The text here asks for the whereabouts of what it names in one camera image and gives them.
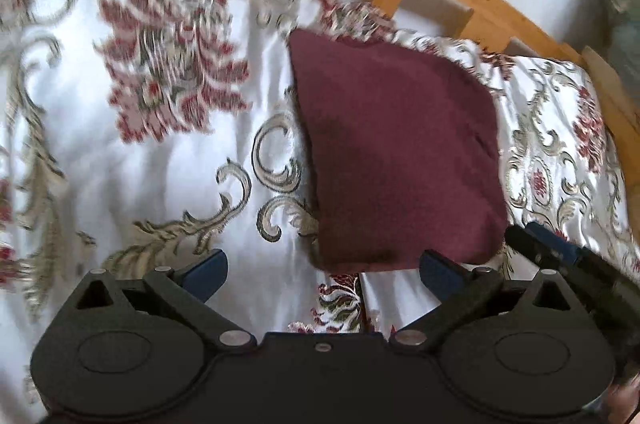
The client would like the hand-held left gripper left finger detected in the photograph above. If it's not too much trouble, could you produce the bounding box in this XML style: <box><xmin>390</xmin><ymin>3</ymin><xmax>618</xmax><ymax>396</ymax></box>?
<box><xmin>73</xmin><ymin>248</ymin><xmax>257</xmax><ymax>351</ymax></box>

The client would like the white floral bedspread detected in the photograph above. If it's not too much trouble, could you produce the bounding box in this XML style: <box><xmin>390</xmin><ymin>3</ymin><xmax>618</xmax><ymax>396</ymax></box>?
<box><xmin>0</xmin><ymin>0</ymin><xmax>640</xmax><ymax>424</ymax></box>

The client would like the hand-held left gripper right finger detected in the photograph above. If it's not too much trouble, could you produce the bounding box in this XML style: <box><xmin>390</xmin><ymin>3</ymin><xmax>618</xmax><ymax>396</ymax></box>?
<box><xmin>389</xmin><ymin>249</ymin><xmax>583</xmax><ymax>353</ymax></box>

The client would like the clear plastic bag of bedding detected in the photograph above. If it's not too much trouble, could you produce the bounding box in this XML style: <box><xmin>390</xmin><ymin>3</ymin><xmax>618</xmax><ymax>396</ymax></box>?
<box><xmin>599</xmin><ymin>0</ymin><xmax>640</xmax><ymax>82</ymax></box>

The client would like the maroon cushion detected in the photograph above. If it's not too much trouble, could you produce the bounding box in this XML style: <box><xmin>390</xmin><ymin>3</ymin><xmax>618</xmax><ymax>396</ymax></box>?
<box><xmin>288</xmin><ymin>28</ymin><xmax>510</xmax><ymax>273</ymax></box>

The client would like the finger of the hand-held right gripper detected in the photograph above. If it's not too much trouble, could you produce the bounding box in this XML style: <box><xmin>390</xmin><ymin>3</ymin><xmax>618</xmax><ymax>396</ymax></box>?
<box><xmin>504</xmin><ymin>221</ymin><xmax>596</xmax><ymax>287</ymax></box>

